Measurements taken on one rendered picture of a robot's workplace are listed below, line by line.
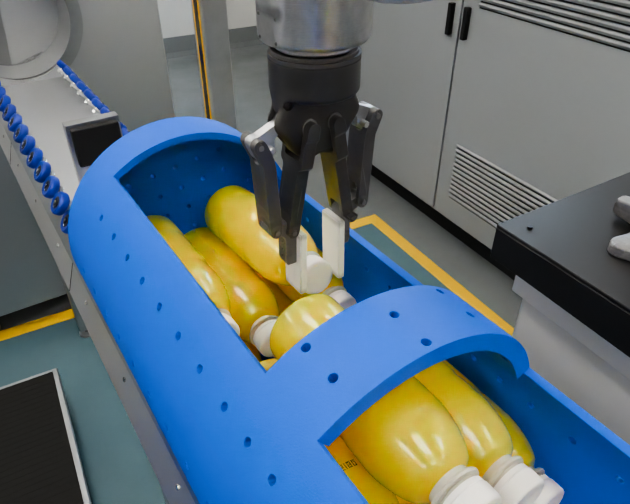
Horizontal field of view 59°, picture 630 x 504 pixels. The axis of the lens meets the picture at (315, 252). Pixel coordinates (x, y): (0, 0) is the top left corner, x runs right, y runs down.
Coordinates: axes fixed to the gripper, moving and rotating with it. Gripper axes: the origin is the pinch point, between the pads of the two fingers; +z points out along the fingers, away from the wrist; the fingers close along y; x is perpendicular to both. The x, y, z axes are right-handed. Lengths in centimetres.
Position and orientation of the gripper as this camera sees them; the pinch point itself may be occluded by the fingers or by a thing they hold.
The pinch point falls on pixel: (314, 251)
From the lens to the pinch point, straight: 56.1
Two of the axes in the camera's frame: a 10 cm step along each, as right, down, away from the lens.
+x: 5.5, 4.9, -6.8
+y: -8.3, 3.2, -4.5
